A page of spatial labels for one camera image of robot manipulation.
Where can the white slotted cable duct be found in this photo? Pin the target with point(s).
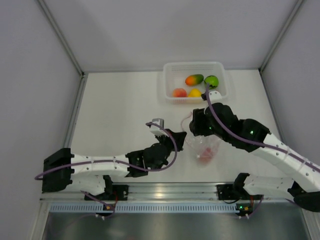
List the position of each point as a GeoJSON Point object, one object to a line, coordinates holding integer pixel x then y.
{"type": "Point", "coordinates": [126, 207]}

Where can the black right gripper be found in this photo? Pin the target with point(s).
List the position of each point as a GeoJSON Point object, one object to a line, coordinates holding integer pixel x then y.
{"type": "Point", "coordinates": [198, 124]}

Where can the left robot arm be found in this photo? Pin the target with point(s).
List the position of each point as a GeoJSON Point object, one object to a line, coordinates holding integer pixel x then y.
{"type": "Point", "coordinates": [67, 171]}

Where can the orange green fake mango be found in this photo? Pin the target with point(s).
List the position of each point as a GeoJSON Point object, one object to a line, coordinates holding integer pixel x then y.
{"type": "Point", "coordinates": [194, 79]}

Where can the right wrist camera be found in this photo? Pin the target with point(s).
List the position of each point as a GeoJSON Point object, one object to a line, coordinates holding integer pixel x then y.
{"type": "Point", "coordinates": [214, 98]}

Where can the white plastic basket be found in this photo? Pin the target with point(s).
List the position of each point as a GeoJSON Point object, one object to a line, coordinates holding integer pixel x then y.
{"type": "Point", "coordinates": [175, 73]}

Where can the orange peach fake fruit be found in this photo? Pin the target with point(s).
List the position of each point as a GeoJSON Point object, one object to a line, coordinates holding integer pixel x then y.
{"type": "Point", "coordinates": [179, 93]}

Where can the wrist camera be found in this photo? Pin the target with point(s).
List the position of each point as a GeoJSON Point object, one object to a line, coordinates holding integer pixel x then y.
{"type": "Point", "coordinates": [156, 127]}
{"type": "Point", "coordinates": [214, 98]}

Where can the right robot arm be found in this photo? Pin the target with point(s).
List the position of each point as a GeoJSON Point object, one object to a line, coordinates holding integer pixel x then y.
{"type": "Point", "coordinates": [302, 181]}

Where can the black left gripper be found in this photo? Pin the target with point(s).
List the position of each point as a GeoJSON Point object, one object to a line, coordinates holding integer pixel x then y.
{"type": "Point", "coordinates": [179, 138]}

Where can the aluminium frame rail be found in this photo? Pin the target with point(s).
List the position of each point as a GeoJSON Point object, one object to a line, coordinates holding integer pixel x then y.
{"type": "Point", "coordinates": [60, 36]}

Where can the red fake strawberry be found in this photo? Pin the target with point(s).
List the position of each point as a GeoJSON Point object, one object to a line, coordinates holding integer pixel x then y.
{"type": "Point", "coordinates": [207, 154]}

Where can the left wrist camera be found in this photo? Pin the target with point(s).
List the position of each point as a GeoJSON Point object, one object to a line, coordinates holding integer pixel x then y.
{"type": "Point", "coordinates": [156, 127]}

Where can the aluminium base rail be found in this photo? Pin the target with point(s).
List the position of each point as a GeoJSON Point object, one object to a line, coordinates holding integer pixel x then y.
{"type": "Point", "coordinates": [171, 192]}

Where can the clear zip top bag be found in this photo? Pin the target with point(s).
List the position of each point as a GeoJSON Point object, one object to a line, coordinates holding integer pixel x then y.
{"type": "Point", "coordinates": [198, 143]}

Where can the yellow fake pepper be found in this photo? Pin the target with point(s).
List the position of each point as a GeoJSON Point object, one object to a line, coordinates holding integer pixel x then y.
{"type": "Point", "coordinates": [194, 93]}

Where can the green fake apple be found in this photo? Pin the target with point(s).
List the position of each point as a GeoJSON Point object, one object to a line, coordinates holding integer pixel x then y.
{"type": "Point", "coordinates": [212, 81]}

